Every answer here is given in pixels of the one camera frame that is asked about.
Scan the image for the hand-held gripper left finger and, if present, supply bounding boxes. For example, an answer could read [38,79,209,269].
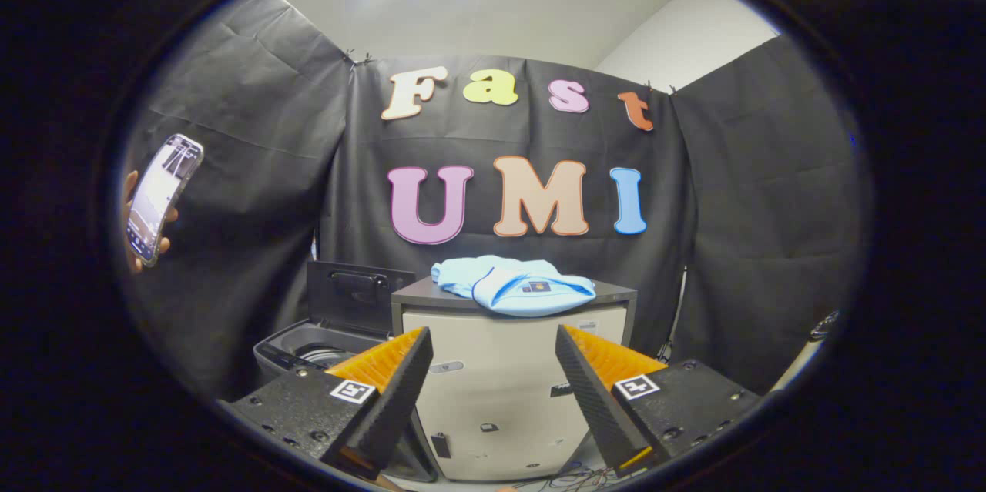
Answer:
[220,326,434,481]

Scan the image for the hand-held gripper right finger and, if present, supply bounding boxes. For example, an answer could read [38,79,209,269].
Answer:
[555,324,763,477]

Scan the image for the grey washing machine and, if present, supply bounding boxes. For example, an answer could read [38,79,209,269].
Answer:
[254,321,440,484]

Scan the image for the light blue shirt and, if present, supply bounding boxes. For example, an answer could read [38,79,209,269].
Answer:
[431,255,597,318]

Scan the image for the beige cabinet with dark top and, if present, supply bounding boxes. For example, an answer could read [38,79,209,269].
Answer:
[391,276,639,484]

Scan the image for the white pole with dark grip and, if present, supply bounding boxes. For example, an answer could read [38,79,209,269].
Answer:
[770,310,840,393]

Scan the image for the black backdrop cloth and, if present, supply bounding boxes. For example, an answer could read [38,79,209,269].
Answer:
[116,0,867,400]

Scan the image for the smartphone in clear case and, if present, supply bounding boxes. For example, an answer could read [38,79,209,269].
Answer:
[126,133,205,268]

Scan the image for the tangled floor cables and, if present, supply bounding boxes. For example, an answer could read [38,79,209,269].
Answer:
[512,463,621,492]

